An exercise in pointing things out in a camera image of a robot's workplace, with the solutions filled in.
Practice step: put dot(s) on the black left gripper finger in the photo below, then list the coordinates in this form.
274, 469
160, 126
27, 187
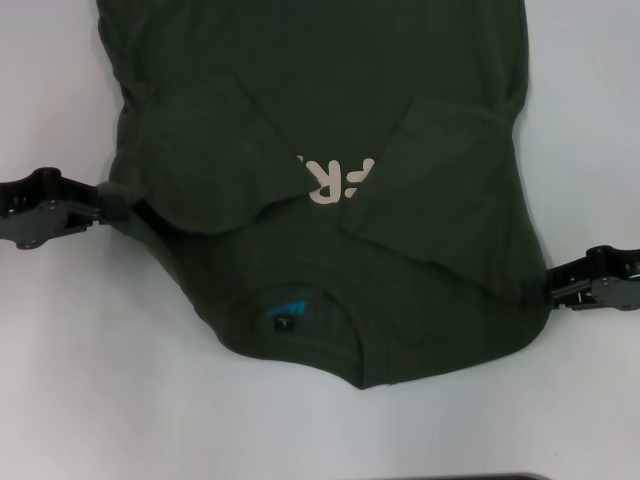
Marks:
107, 202
82, 222

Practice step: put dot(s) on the dark green FREE T-shirt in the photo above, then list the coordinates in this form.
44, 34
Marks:
325, 75

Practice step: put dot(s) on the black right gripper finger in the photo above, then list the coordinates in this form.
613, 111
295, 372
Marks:
570, 277
555, 299

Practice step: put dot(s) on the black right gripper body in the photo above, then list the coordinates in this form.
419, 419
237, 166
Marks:
620, 285

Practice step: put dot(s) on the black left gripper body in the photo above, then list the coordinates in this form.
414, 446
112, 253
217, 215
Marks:
30, 215

